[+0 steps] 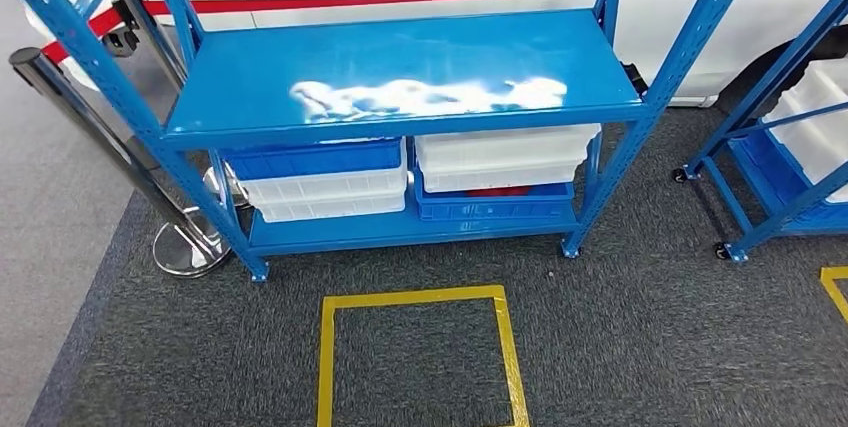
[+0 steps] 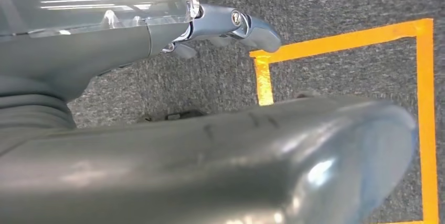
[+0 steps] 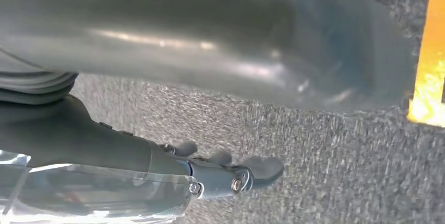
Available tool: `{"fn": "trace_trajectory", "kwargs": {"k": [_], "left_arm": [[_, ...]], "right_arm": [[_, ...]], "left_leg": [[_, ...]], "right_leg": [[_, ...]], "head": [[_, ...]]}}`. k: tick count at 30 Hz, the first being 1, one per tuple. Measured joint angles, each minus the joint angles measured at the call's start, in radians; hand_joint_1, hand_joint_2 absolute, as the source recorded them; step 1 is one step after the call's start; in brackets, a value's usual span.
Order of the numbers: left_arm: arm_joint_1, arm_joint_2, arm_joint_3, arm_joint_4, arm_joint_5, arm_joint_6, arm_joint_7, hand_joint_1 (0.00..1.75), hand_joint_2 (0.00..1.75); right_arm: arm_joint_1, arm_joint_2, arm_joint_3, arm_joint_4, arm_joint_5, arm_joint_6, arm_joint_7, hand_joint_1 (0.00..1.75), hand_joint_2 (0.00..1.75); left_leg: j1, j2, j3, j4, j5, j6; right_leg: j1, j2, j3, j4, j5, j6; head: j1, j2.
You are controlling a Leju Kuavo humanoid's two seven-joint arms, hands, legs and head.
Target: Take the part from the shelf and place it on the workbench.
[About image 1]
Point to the blue plastic storage bin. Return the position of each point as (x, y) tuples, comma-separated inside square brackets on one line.
[(490, 208), (775, 172), (311, 159)]

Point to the red item in bin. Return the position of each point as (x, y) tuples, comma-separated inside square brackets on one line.
[(497, 192)]

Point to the white plastic storage bin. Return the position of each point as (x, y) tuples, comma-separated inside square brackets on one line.
[(503, 159), (324, 192), (821, 132)]

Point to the blue rack with fixed feet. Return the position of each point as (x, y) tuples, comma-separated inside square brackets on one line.
[(397, 60)]

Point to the red barrier belt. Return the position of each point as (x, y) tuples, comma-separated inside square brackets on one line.
[(298, 1)]

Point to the blue rack with caster wheels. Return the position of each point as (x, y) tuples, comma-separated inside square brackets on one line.
[(735, 248)]

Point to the yellow floor tape square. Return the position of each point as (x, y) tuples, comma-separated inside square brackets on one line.
[(833, 273)]

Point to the chrome stanchion post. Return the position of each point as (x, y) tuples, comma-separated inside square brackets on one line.
[(156, 40), (86, 126)]

